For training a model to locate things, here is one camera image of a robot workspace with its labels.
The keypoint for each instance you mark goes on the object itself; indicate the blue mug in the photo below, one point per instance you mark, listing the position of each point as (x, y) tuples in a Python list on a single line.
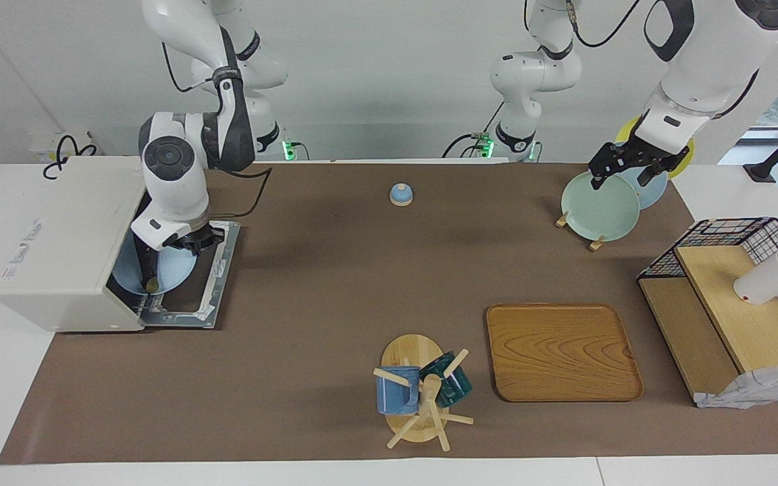
[(396, 398)]

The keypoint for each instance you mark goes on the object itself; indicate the white cup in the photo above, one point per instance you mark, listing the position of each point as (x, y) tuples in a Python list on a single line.
[(767, 280)]

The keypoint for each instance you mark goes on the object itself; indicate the wooden plate rack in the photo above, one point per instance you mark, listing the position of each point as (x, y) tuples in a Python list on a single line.
[(595, 244)]

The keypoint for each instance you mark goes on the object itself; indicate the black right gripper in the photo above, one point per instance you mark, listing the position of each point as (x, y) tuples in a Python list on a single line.
[(200, 237)]

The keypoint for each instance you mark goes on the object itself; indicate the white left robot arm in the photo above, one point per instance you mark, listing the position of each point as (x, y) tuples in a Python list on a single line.
[(693, 61)]

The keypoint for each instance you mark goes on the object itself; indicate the pale green plate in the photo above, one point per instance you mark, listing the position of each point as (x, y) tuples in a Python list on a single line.
[(598, 209)]

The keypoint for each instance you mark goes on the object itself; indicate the beige toaster oven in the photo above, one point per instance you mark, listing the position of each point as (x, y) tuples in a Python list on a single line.
[(71, 243)]

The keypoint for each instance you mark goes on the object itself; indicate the grey white patterned cloth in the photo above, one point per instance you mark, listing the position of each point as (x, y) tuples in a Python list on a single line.
[(754, 388)]

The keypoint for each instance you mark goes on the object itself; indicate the light blue ribbed plate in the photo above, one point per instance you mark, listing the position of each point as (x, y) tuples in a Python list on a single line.
[(173, 270)]

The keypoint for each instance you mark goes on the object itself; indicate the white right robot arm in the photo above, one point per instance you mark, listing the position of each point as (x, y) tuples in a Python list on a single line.
[(173, 175)]

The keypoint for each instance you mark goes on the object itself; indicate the toaster oven glass door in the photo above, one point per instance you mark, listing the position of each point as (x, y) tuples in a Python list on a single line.
[(217, 283)]

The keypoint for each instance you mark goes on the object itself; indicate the yellow plate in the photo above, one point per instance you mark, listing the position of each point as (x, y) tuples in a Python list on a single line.
[(686, 158)]

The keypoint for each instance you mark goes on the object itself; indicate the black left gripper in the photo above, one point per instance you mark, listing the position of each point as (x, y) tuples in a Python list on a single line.
[(645, 152)]

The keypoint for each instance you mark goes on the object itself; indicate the light blue smooth plate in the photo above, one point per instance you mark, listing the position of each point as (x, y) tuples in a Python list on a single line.
[(652, 192)]

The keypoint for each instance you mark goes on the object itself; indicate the wooden shelf unit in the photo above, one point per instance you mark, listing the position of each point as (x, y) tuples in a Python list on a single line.
[(733, 317)]

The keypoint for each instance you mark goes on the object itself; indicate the dark green mug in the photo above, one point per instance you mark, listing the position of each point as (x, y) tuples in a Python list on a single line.
[(453, 385)]

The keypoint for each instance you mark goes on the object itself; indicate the wooden serving tray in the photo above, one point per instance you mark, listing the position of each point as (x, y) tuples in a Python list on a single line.
[(561, 351)]

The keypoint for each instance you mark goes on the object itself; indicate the brown table mat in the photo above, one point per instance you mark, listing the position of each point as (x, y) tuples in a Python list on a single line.
[(335, 283)]

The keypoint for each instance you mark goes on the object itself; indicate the wooden mug tree stand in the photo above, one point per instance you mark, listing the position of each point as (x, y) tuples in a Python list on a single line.
[(416, 351)]

